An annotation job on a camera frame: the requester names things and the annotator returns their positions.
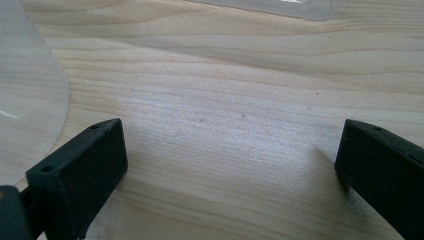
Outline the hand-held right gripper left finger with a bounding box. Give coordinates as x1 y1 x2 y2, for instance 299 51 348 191
25 117 129 240

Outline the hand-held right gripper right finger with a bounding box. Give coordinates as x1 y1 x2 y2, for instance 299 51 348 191
334 118 424 240

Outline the clear plastic container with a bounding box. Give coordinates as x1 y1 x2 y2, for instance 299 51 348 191
186 0 345 22

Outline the clear plastic packaging piece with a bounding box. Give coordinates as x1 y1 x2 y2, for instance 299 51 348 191
0 0 70 186

